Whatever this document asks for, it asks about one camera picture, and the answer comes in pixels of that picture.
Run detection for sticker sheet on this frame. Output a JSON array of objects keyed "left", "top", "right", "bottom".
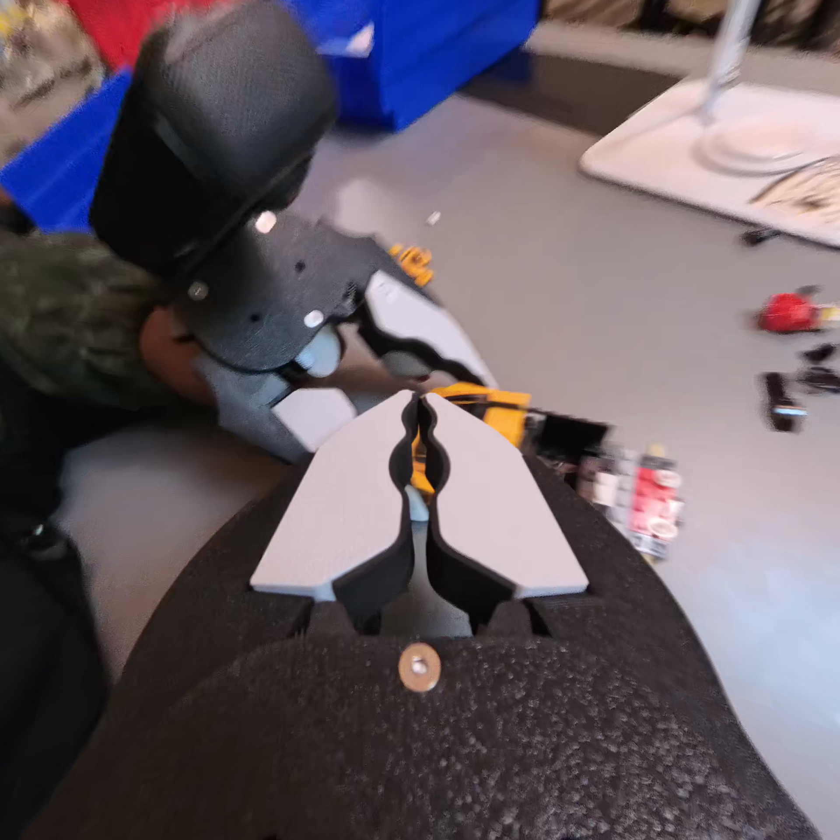
[{"left": 748, "top": 154, "right": 840, "bottom": 214}]

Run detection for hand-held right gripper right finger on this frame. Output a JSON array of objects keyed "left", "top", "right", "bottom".
[{"left": 425, "top": 390, "right": 591, "bottom": 632}]

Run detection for black curved lego piece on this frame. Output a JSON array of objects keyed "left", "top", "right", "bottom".
[{"left": 761, "top": 371, "right": 808, "bottom": 434}]

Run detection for person's left forearm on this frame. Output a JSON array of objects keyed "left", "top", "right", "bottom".
[{"left": 0, "top": 230, "right": 178, "bottom": 408}]

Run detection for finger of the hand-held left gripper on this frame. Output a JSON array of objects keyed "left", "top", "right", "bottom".
[
  {"left": 357, "top": 270, "right": 501, "bottom": 389},
  {"left": 271, "top": 387, "right": 361, "bottom": 455}
]

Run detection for pile of yellow lego bricks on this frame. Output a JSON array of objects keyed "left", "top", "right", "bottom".
[{"left": 387, "top": 243, "right": 437, "bottom": 286}]

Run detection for red lego minifigure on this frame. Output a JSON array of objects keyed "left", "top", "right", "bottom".
[{"left": 755, "top": 289, "right": 840, "bottom": 336}]

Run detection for blue plastic bin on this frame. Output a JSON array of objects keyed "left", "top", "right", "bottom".
[{"left": 0, "top": 0, "right": 542, "bottom": 232}]

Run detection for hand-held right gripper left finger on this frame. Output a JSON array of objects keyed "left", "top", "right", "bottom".
[{"left": 250, "top": 390, "right": 422, "bottom": 632}]

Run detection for yellow lego car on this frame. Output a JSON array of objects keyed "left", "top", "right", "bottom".
[{"left": 408, "top": 382, "right": 686, "bottom": 565}]

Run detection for person's left hand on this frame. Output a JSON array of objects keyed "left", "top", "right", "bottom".
[{"left": 140, "top": 307, "right": 216, "bottom": 401}]

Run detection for red plastic bin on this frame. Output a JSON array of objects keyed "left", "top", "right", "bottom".
[{"left": 66, "top": 0, "right": 217, "bottom": 70}]

